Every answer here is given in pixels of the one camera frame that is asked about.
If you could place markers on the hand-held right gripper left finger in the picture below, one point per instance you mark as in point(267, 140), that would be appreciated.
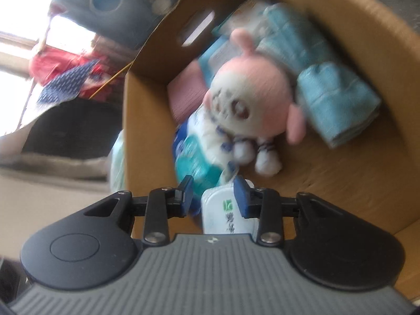
point(187, 193)

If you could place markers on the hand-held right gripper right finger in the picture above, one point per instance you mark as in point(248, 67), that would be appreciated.
point(241, 197)

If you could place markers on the white green-logo tissue packet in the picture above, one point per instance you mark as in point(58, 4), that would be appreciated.
point(220, 213)

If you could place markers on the blue white wet wipes pack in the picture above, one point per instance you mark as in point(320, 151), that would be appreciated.
point(193, 157)

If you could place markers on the pink cloth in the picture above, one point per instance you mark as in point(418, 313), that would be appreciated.
point(187, 95)

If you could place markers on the brown cardboard box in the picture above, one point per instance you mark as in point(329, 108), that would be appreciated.
point(344, 177)

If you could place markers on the pink plush toy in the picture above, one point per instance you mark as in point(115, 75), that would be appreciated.
point(256, 85)

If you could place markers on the teal towel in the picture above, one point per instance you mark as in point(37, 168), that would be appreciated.
point(328, 98)

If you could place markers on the white blue tissue packet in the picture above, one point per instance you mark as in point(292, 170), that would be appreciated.
point(220, 55)

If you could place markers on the pale tissue packet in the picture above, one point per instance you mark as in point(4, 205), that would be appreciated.
point(242, 13)

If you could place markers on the white plastic bag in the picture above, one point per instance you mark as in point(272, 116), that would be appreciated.
point(118, 164)

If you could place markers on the dark furniture panel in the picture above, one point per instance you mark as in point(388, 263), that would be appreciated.
point(72, 131)

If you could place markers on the yellow pole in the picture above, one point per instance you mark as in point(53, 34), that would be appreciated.
point(111, 79)

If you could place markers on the blue star-print cloth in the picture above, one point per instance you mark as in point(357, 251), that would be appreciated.
point(65, 85)

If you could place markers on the red hanging clothes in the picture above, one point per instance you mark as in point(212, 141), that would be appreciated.
point(55, 62)

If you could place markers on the blue circle-print blanket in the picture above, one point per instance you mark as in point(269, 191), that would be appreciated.
point(131, 13)

